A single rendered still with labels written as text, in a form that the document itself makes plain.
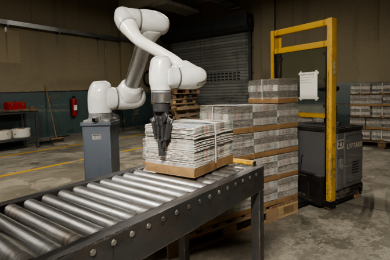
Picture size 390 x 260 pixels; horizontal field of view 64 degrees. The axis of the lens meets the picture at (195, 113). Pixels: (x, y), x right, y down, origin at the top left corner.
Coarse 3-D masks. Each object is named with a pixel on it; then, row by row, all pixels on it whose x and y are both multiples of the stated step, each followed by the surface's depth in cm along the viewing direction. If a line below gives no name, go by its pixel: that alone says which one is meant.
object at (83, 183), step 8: (136, 168) 159; (104, 176) 144; (112, 176) 145; (72, 184) 133; (80, 184) 133; (40, 192) 123; (48, 192) 123; (56, 192) 124; (8, 200) 114; (16, 200) 114; (24, 200) 115; (40, 200) 119; (0, 208) 108
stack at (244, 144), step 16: (144, 144) 244; (240, 144) 257; (256, 144) 267; (272, 144) 279; (144, 160) 246; (256, 160) 267; (272, 160) 279; (272, 192) 280; (240, 208) 260; (272, 208) 281; (224, 224) 249; (176, 240) 224; (192, 240) 249; (208, 240) 244; (176, 256) 225
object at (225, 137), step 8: (184, 120) 168; (208, 120) 165; (216, 120) 164; (224, 120) 165; (224, 128) 157; (232, 128) 165; (224, 136) 158; (232, 136) 165; (224, 144) 159; (232, 144) 166; (224, 152) 159
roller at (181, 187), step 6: (126, 174) 149; (132, 174) 148; (144, 180) 140; (150, 180) 138; (156, 180) 137; (162, 180) 136; (168, 186) 131; (174, 186) 130; (180, 186) 128; (186, 186) 127; (192, 186) 126
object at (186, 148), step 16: (176, 128) 139; (192, 128) 134; (208, 128) 144; (176, 144) 141; (192, 144) 136; (208, 144) 145; (160, 160) 146; (176, 160) 141; (192, 160) 136; (208, 160) 146
